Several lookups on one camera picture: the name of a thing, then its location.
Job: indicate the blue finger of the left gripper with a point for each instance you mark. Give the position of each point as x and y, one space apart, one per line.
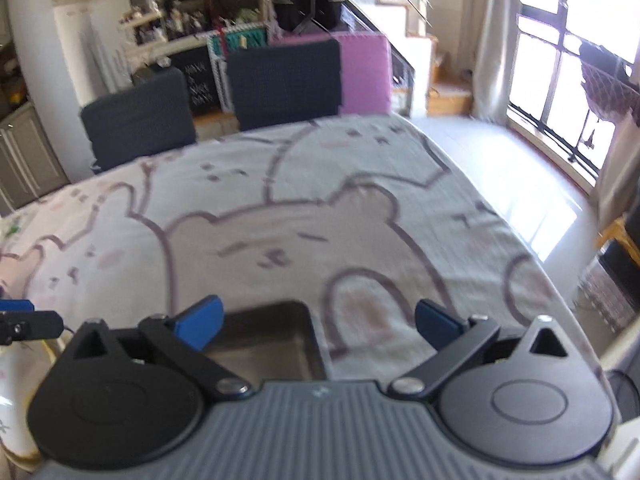
16 305

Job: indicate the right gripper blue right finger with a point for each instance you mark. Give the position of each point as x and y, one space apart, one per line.
459 345

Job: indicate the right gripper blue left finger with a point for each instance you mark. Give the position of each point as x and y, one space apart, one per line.
180 341

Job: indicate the cream bowl with handles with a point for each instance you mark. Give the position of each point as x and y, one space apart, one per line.
24 365

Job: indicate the square steel tray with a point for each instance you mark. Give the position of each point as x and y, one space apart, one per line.
270 342

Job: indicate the bear pattern tablecloth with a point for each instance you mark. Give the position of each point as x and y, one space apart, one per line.
357 217

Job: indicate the left dark chair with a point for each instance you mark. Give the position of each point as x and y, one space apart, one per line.
150 118

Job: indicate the dark chair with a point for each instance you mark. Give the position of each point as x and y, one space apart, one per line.
150 118
278 85

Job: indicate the right dark chair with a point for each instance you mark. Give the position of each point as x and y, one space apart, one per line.
278 85

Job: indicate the hanging net basket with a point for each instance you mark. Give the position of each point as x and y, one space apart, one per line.
610 93

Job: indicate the poizon sign box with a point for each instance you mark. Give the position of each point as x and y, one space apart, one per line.
226 40

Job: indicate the pink cushion panel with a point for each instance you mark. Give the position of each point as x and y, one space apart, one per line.
366 69

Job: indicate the shelf with bottles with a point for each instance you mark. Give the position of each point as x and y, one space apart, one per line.
160 21

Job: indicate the beige curtain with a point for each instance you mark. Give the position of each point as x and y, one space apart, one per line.
494 61

